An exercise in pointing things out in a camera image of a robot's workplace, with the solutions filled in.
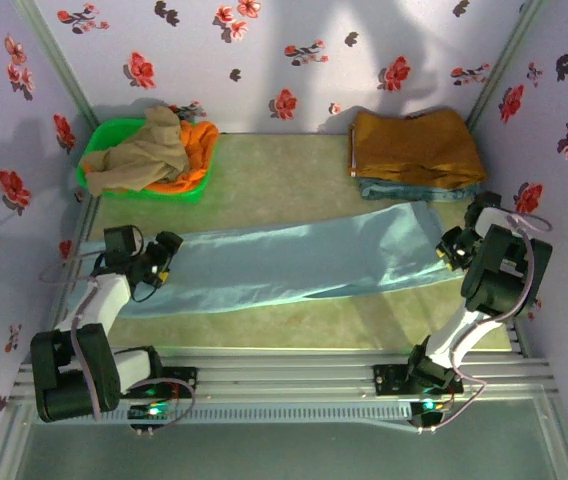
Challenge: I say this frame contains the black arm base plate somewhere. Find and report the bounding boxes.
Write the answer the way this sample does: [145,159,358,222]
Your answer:
[372,363,464,397]
[113,366,199,400]

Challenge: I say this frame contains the grey slotted cable duct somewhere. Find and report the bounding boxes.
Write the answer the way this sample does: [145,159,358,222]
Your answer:
[31,402,414,426]

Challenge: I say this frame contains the left arm grey cable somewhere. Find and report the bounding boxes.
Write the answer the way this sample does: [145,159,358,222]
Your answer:
[38,227,198,436]

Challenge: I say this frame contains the black controller board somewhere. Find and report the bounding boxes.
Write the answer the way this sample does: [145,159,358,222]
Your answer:
[407,397,453,434]
[127,399,175,435]

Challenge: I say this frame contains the aluminium mounting rail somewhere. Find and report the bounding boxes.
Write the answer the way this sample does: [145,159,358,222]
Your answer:
[11,348,558,402]

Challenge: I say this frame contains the blue denim folded trousers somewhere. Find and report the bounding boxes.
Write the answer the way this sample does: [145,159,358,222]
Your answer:
[358,177,481,204]

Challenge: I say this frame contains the light blue trousers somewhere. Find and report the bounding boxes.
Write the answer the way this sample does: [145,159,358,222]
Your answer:
[66,199,465,319]

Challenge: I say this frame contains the aluminium corner post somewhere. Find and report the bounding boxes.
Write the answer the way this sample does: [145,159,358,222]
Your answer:
[466,0,548,130]
[17,0,99,130]

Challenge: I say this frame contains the green plastic basket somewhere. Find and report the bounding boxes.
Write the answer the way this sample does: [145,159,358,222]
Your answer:
[74,117,215,205]

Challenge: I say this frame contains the orange garment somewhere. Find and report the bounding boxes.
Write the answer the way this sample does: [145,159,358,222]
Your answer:
[144,119,220,194]

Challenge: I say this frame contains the beige garment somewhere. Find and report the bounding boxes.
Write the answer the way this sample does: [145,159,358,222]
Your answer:
[81,106,190,197]

